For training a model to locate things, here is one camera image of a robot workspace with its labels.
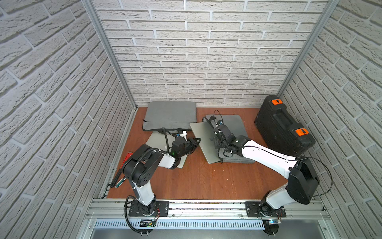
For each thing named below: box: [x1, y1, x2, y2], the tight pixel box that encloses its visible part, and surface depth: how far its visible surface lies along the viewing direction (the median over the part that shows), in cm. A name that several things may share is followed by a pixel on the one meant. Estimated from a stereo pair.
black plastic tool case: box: [254, 94, 316, 158], surface depth 82 cm
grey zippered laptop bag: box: [142, 101, 197, 133], surface depth 112 cm
